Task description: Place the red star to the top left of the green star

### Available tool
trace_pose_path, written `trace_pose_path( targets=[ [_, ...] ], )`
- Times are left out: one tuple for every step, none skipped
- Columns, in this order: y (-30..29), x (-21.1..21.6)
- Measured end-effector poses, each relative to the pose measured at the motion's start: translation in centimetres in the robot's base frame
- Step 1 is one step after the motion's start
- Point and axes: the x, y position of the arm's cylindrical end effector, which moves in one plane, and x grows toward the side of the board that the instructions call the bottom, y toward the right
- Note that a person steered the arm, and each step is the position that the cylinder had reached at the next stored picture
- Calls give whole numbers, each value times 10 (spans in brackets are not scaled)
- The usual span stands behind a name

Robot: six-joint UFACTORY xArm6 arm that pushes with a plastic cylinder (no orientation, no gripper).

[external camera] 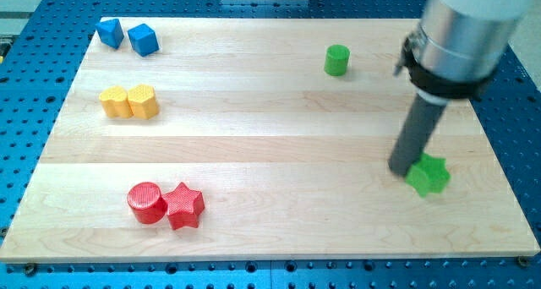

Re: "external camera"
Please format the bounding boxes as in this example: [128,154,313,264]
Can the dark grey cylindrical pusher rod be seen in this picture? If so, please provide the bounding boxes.
[388,93,447,177]

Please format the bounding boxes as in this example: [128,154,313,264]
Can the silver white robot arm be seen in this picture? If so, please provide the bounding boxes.
[388,0,533,177]

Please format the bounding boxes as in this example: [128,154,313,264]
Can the green star block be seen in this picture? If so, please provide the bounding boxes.
[405,153,451,198]

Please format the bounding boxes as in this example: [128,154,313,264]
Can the red star block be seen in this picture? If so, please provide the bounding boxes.
[162,182,205,230]

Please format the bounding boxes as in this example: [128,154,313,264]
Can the green cylinder block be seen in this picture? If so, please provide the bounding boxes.
[324,44,350,76]

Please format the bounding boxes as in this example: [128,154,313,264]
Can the light wooden board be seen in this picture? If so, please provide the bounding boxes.
[1,18,539,263]

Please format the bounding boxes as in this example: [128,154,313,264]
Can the yellow hexagon block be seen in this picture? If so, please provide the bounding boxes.
[128,85,159,119]

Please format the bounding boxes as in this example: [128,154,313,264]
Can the red cylinder block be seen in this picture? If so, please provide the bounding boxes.
[127,182,167,224]

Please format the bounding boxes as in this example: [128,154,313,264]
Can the blue cube block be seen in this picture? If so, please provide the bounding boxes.
[128,24,160,57]

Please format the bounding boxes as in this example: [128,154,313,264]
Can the yellow heart block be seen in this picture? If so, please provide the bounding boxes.
[98,85,133,118]

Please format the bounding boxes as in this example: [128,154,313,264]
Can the blue triangular block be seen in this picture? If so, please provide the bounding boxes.
[96,19,124,49]

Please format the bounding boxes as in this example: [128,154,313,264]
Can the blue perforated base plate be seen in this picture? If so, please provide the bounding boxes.
[1,0,540,288]

